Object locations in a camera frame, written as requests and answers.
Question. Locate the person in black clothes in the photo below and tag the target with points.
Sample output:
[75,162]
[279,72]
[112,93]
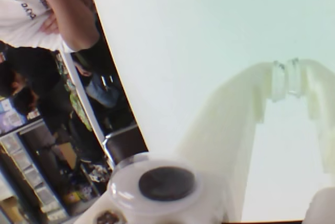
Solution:
[44,77]

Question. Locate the cluttered storage shelf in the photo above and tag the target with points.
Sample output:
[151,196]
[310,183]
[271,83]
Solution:
[31,171]

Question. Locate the black wristband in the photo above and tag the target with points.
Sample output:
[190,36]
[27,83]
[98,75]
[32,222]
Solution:
[87,52]

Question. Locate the person's left hand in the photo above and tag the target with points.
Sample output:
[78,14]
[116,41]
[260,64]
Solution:
[51,23]

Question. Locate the person's right forearm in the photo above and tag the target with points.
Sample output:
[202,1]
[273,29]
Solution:
[76,17]

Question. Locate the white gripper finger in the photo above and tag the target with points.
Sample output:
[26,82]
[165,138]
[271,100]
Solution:
[217,143]
[322,103]

